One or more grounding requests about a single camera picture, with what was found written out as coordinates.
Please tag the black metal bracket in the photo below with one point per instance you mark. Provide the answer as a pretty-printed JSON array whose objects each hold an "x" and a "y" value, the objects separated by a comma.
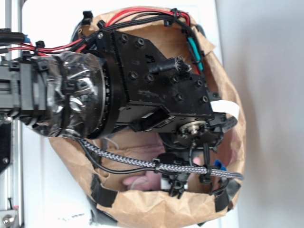
[{"x": 5, "y": 146}]

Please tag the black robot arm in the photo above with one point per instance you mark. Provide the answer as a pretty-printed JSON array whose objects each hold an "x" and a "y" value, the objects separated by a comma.
[{"x": 60, "y": 95}]

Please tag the aluminium frame rail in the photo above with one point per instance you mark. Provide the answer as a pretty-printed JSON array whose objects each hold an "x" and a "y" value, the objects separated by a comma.
[{"x": 11, "y": 182}]

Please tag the brown paper bag bin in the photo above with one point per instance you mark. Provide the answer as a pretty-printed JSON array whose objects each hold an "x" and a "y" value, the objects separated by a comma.
[{"x": 156, "y": 209}]

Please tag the pink plush bunny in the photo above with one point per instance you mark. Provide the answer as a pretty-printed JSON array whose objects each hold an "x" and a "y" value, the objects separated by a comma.
[{"x": 143, "y": 148}]

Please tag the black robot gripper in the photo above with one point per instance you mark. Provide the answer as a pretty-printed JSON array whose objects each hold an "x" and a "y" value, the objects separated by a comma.
[{"x": 148, "y": 92}]

